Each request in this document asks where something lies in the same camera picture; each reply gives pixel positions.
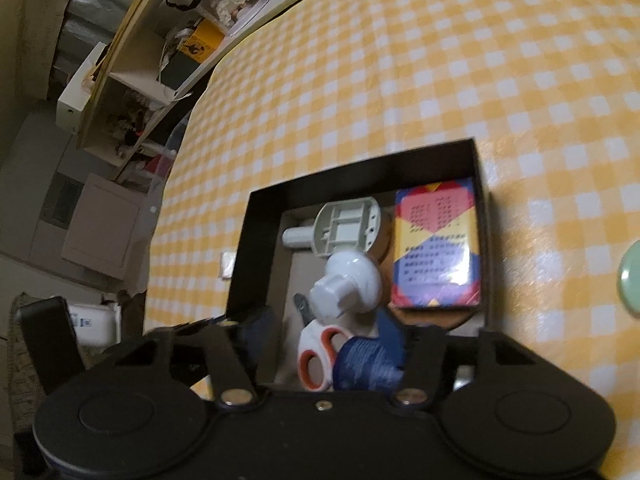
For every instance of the green round disc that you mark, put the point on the green round disc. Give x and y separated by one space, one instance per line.
628 279

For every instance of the grey plastic handle bracket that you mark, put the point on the grey plastic handle bracket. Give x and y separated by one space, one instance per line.
347 224

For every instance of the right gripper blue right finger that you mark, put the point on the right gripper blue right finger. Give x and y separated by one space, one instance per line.
423 356

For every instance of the clear plastic wrapper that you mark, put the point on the clear plastic wrapper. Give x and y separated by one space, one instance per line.
226 265

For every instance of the yellow checkered tablecloth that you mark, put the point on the yellow checkered tablecloth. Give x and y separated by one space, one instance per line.
549 91

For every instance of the black cardboard box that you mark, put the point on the black cardboard box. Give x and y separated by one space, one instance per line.
267 274

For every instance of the colourful card box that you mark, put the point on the colourful card box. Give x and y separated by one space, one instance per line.
437 203

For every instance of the round cork coaster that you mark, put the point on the round cork coaster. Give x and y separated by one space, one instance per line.
433 275

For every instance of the yellow printed box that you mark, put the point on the yellow printed box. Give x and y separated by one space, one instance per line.
202 42

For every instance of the wooden shelf unit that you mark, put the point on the wooden shelf unit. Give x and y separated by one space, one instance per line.
130 91

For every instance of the orange handled scissors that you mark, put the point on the orange handled scissors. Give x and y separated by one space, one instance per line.
317 348

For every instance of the blue supplement bottle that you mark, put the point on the blue supplement bottle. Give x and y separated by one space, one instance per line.
367 364

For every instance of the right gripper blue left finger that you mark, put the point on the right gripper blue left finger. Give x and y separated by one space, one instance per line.
222 350

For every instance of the white suction cup knob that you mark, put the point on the white suction cup knob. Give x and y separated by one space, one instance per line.
351 283

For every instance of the grey curtain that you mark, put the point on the grey curtain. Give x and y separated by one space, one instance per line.
85 24

